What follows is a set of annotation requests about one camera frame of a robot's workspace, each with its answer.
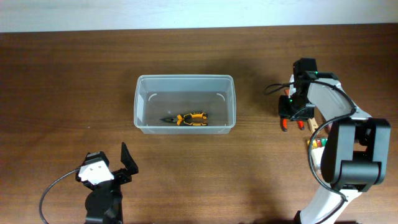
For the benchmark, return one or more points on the clear box of bits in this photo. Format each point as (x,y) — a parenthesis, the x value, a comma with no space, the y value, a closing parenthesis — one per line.
(318,146)

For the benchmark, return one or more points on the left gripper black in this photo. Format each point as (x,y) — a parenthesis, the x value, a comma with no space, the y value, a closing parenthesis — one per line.
(121,174)

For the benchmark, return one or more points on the orange scraper wooden handle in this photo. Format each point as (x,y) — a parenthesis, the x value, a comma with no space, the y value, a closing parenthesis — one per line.
(313,125)

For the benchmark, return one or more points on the orange bit holder strip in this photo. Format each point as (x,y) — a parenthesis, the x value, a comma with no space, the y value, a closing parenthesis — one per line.
(327,127)

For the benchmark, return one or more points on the red handled side cutters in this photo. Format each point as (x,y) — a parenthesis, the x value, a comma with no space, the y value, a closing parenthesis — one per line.
(283,122)

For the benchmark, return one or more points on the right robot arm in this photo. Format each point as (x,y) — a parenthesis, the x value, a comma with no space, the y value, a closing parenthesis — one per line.
(356,150)

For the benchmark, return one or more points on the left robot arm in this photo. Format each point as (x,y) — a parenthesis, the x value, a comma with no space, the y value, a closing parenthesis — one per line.
(104,204)

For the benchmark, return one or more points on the clear plastic container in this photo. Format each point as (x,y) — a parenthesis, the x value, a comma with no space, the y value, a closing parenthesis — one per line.
(165,96)

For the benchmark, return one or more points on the orange black long-nose pliers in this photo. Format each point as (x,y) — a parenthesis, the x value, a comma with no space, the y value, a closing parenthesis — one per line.
(189,119)

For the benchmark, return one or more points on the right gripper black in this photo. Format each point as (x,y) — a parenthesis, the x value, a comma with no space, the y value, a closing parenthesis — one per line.
(285,112)

